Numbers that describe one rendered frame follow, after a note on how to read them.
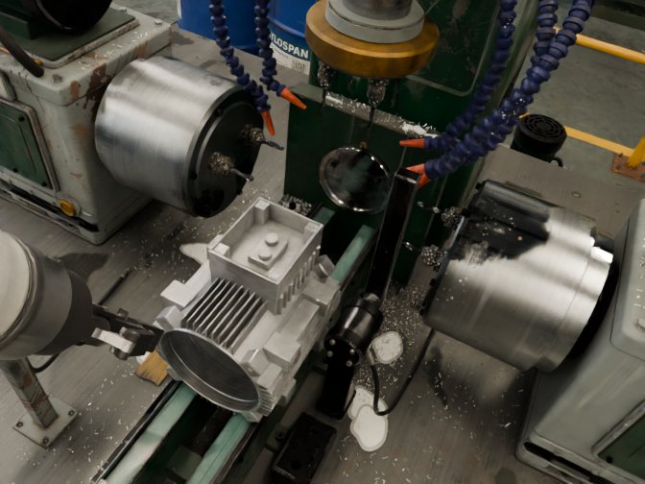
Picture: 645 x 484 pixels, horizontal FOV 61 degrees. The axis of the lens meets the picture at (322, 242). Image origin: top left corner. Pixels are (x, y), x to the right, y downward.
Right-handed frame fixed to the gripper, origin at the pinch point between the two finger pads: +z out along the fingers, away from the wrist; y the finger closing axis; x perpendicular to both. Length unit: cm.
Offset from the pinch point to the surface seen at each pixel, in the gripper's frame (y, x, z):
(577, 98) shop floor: -50, -218, 254
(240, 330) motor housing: -8.8, -5.5, 4.8
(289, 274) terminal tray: -11.0, -14.3, 4.9
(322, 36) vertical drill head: -2.5, -42.5, -1.7
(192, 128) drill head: 16.4, -29.6, 13.4
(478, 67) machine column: -19, -60, 21
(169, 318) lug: -0.4, -3.0, 3.7
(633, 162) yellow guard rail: -85, -170, 220
